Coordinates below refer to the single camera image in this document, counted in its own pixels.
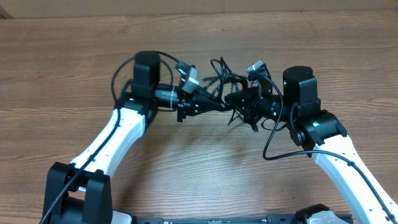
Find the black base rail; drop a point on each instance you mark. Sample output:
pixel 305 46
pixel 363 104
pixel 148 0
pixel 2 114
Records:
pixel 227 219

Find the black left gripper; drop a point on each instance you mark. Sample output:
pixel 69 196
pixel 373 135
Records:
pixel 199 98

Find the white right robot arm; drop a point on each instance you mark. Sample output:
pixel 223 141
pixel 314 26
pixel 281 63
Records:
pixel 320 134

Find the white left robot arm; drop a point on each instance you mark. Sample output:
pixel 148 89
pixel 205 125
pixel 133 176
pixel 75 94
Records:
pixel 80 191

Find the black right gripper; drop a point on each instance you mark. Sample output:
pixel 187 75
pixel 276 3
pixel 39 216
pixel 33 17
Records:
pixel 247 106

